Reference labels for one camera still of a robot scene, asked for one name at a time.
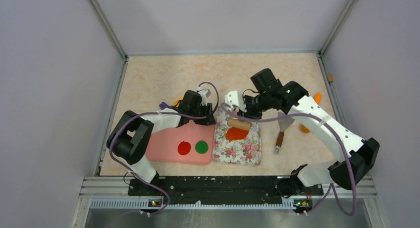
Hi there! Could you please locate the orange-red dough piece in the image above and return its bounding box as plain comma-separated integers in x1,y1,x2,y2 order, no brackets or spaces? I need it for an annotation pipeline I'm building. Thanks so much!
225,127,249,140

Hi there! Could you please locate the small wooden cork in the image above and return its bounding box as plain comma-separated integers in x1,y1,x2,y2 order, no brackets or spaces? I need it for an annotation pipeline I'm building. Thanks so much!
326,73,333,83

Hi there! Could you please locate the metal scraper wooden handle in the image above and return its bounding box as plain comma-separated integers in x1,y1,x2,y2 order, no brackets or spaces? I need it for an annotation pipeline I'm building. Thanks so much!
274,111,295,155

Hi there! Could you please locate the wooden rolling pin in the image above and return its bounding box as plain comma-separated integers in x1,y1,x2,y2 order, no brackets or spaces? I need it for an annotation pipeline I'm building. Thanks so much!
227,117,252,131

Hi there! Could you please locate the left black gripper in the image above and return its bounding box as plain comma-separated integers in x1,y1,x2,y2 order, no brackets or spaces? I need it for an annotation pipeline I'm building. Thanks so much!
189,102,216,125

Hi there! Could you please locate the pink plastic tray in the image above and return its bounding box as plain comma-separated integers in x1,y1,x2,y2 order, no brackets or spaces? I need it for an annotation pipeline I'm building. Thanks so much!
146,122,215,165

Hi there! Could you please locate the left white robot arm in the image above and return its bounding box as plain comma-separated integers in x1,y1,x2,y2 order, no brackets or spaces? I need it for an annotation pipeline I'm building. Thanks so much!
106,90,216,195

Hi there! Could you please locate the orange yellow green block stack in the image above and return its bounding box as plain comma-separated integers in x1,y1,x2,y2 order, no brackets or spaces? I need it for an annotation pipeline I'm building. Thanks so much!
174,99,182,107

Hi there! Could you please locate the red dough disc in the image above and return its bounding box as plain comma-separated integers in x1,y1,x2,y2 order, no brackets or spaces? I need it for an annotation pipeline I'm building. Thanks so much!
177,141,191,156

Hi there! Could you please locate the floral patterned tray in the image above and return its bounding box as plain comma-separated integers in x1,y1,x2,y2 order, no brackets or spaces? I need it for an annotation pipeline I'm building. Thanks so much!
212,108,262,166

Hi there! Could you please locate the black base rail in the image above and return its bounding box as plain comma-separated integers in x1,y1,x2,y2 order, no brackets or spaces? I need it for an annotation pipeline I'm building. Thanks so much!
128,176,323,205

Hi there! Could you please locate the purple toy block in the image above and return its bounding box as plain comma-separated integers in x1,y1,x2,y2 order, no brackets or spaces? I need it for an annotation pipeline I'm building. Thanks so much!
159,102,169,110

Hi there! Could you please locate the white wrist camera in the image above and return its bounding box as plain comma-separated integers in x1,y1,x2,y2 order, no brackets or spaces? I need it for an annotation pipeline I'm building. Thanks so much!
197,86,211,106
224,90,247,112

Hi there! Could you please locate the orange toy carrot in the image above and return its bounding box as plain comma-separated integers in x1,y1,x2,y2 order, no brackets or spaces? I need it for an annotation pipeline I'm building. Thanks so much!
301,93,322,133

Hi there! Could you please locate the green dough disc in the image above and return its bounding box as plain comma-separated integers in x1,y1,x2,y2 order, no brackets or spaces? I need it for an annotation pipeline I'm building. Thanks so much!
195,140,209,154

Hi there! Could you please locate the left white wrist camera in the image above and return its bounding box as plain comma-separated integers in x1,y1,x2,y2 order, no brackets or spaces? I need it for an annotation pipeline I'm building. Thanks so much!
197,86,211,106

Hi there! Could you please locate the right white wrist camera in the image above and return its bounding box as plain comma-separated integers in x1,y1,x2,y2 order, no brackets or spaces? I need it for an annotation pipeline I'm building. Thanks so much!
224,90,247,112

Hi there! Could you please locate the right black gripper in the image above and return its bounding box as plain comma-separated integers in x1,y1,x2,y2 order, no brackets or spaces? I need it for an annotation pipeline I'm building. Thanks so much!
237,92,271,121

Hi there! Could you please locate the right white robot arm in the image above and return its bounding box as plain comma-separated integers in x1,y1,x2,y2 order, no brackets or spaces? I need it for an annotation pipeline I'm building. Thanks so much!
228,68,379,194

